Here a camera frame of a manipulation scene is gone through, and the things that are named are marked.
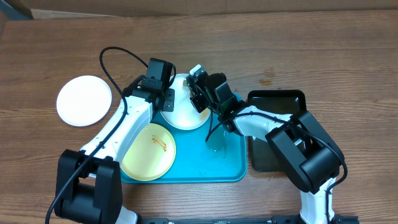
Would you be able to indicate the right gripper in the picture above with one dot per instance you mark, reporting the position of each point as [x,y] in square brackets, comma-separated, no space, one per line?
[200,102]

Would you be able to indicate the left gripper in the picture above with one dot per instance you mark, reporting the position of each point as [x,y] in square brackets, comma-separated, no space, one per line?
[170,106]

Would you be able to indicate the white plate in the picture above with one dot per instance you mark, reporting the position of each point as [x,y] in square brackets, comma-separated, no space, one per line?
[184,116]
[84,100]

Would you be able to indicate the yellow plate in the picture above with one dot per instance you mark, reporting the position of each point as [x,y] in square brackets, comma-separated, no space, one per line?
[151,154]

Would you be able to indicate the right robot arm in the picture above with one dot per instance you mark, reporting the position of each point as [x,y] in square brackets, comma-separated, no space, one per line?
[309,157]

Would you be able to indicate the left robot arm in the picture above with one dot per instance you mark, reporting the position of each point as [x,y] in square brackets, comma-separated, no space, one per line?
[89,186]

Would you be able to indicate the teal plastic tray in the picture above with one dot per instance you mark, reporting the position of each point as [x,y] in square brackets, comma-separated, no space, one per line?
[222,158]

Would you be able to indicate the black water tray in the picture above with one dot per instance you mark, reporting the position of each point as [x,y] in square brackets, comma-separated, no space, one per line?
[274,101]

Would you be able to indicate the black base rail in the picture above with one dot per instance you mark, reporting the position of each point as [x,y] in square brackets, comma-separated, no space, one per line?
[291,219]

